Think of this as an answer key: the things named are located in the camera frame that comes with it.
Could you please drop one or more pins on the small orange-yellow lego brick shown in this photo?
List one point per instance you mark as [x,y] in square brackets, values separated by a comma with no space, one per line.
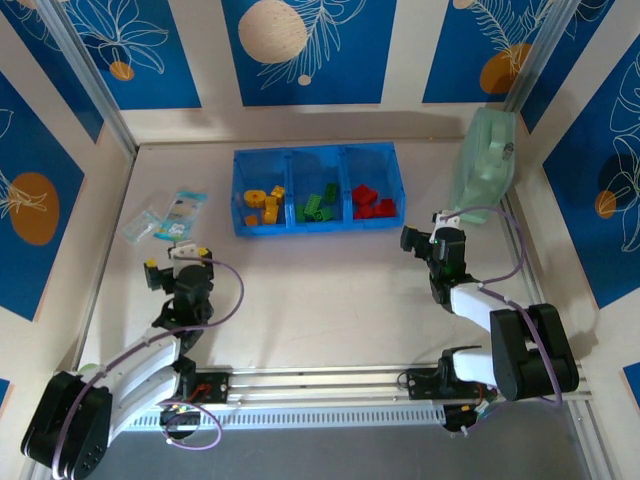
[251,219]

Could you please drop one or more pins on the yellow eight-stud lego plate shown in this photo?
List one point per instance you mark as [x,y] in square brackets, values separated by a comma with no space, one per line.
[270,215]

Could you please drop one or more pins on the red eight-stud lego brick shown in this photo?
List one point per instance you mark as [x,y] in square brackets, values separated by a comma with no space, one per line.
[364,192]
[385,207]

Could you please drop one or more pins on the yellow lego brick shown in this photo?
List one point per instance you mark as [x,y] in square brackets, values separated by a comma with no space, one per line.
[270,203]
[278,192]

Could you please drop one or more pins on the red sloped lego brick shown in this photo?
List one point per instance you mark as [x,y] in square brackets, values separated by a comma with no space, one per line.
[363,211]

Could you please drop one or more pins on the small green lego brick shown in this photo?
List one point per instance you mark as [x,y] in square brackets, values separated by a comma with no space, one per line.
[330,193]
[300,212]

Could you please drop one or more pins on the green eight-stud lego brick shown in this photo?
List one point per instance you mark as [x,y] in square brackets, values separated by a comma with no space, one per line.
[313,203]
[320,215]

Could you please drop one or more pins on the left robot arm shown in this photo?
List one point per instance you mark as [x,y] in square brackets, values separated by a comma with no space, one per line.
[65,425]

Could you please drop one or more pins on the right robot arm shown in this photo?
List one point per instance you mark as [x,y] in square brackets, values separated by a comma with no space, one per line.
[530,350]

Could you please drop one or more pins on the clear plastic bag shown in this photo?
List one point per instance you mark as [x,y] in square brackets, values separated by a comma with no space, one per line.
[142,226]

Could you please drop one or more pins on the blue and white packet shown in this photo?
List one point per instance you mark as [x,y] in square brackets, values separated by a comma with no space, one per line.
[182,210]

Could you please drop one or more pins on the green tape dispenser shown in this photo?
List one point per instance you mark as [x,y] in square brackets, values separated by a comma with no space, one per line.
[480,150]

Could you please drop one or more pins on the blue three-compartment plastic bin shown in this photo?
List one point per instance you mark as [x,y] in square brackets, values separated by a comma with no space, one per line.
[320,165]

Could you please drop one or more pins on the grey metal panel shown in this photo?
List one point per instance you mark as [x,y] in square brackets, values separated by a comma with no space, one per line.
[320,455]

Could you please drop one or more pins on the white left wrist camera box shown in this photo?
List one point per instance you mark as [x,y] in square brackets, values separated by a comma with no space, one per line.
[184,250]

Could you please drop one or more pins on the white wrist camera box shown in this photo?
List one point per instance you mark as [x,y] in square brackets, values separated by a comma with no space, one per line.
[442,218]
[184,250]

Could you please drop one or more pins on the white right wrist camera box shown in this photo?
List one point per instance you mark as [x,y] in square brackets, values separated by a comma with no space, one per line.
[442,218]

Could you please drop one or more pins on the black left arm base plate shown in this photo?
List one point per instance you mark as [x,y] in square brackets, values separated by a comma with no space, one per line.
[217,387]

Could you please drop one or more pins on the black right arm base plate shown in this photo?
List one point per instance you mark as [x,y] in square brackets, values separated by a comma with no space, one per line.
[420,385]

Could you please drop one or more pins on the aluminium frame rail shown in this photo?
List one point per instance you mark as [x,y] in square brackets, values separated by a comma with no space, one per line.
[320,382]

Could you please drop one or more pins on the aluminium corner post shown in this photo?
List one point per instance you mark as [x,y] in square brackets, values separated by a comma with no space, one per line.
[90,75]
[535,55]

